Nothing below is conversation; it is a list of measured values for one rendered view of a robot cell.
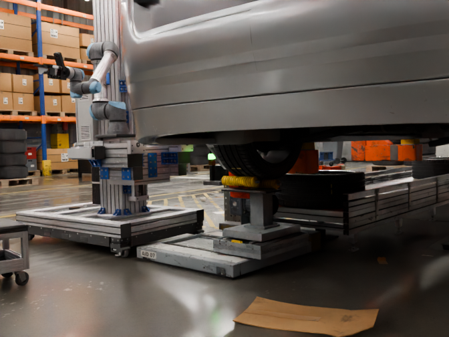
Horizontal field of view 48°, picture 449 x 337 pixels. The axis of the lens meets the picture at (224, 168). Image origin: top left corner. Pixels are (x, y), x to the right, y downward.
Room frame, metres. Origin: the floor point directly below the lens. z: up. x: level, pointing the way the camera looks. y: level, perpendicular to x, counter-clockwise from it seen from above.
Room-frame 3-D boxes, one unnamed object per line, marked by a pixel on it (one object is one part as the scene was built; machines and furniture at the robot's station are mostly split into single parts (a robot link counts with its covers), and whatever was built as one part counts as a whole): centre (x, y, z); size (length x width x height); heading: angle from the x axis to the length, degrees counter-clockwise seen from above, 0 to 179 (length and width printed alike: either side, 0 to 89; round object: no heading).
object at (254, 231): (3.08, -0.22, 0.32); 0.40 x 0.30 x 0.28; 138
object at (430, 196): (4.48, -1.30, 0.14); 2.47 x 0.85 x 0.27; 138
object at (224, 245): (3.08, -0.22, 0.13); 0.50 x 0.36 x 0.10; 138
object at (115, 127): (3.53, 0.73, 0.87); 0.15 x 0.15 x 0.10
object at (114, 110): (3.53, 0.74, 0.98); 0.13 x 0.12 x 0.14; 67
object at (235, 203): (3.49, -0.23, 0.26); 0.42 x 0.18 x 0.35; 48
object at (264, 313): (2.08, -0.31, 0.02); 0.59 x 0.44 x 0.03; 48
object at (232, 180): (3.04, -0.09, 0.51); 0.29 x 0.06 x 0.06; 48
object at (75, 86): (3.33, 0.94, 1.12); 0.11 x 0.08 x 0.11; 67
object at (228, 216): (4.04, -0.06, 0.21); 0.10 x 0.10 x 0.42; 48
